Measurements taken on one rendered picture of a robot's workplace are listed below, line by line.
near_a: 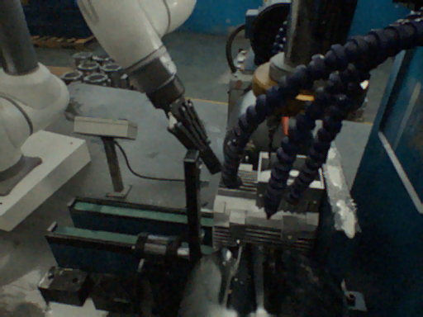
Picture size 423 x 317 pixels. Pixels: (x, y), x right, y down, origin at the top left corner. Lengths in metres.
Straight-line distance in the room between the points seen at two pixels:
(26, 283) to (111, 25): 0.67
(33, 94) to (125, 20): 0.62
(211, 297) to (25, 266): 0.67
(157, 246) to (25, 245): 0.53
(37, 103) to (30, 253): 0.46
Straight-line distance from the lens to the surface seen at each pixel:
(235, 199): 0.64
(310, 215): 0.63
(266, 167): 0.67
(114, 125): 0.96
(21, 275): 1.00
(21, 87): 1.14
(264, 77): 0.53
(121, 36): 0.59
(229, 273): 0.44
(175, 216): 0.84
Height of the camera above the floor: 1.51
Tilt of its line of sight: 35 degrees down
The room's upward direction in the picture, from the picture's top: straight up
